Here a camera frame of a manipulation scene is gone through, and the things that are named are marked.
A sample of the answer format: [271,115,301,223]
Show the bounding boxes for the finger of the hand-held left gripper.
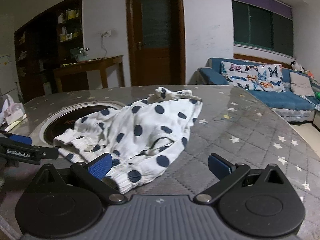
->
[0,142,59,166]
[0,130,32,145]

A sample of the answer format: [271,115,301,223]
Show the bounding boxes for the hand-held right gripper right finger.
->
[194,153,290,205]

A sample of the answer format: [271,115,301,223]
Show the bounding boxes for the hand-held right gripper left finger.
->
[32,152,128,205]

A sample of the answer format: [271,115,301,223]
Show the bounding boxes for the white polka dot shorts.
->
[53,87,203,194]

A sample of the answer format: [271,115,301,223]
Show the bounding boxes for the pink white tissue box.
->
[0,94,27,126]

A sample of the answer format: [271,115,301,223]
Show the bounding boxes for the grey star quilted table cover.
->
[0,84,320,240]

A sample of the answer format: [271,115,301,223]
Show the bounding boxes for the round table burner recess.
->
[37,101,125,147]

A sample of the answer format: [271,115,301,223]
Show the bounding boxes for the white refrigerator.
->
[0,54,13,97]

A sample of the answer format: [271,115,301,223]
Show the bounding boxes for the dark wooden shelf cabinet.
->
[14,0,84,103]

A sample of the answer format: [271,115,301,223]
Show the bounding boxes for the blue sofa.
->
[189,57,320,132]

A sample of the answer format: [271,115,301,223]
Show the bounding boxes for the butterfly print pillow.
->
[220,61,265,90]
[257,64,286,93]

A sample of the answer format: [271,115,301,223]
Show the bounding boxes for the wooden side table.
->
[53,55,125,93]

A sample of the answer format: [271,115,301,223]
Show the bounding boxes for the glass jar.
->
[75,47,90,62]

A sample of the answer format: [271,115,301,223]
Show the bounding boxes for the brown wooden door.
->
[125,0,186,87]

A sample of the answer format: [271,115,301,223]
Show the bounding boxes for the beige pillow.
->
[289,71,315,97]

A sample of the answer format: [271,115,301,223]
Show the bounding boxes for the orange plush toy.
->
[301,67,315,78]

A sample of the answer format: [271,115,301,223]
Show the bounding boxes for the row of shelf bottles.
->
[58,8,82,42]

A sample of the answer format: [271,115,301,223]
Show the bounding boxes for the green framed window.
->
[231,0,294,57]

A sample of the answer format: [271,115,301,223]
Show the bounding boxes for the purple window valance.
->
[229,0,293,19]

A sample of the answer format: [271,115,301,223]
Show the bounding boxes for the hanging power cable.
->
[101,34,108,57]

